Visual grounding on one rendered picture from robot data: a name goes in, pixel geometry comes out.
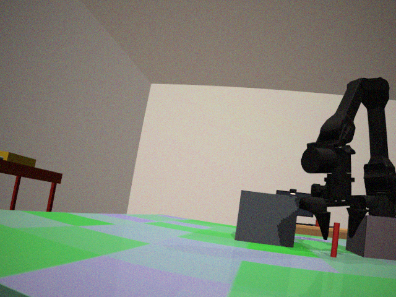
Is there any red peg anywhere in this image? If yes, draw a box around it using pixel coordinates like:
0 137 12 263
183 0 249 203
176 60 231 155
330 222 340 257

